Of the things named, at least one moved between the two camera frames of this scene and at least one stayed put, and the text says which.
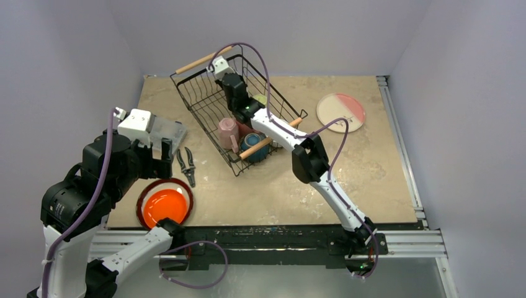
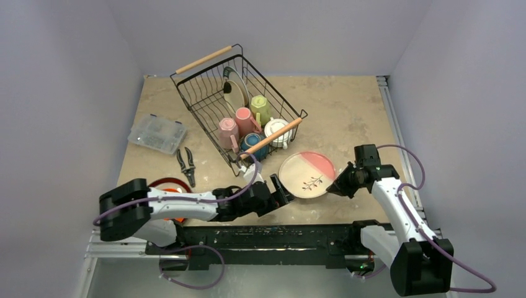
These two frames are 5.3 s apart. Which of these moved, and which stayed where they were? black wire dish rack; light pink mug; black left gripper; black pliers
Moved: black left gripper
Stayed: light pink mug; black pliers; black wire dish rack
